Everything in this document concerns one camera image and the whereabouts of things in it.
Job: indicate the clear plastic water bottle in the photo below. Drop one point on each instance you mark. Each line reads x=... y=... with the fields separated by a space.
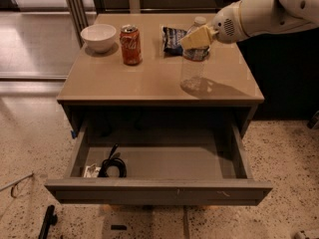
x=193 y=62

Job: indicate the open grey top drawer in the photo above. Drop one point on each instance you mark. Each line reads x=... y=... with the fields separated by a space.
x=202 y=165

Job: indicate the thin metal rod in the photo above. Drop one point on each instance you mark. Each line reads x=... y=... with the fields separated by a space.
x=13 y=185

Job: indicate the grey cabinet with counter top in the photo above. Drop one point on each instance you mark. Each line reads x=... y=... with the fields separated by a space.
x=105 y=79

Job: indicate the orange soda can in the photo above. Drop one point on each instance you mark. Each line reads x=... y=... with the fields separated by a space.
x=131 y=45

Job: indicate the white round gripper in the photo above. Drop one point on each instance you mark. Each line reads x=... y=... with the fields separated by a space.
x=228 y=26

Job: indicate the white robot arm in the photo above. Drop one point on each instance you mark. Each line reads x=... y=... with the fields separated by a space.
x=244 y=19

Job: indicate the white ceramic bowl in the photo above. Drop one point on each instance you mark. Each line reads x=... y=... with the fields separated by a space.
x=101 y=38

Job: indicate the dark blue chip bag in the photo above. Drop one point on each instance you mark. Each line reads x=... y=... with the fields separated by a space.
x=171 y=44

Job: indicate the black handle on floor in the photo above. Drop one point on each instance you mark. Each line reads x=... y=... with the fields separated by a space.
x=50 y=219

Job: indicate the small white packet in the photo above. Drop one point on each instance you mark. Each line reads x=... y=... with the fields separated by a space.
x=91 y=171

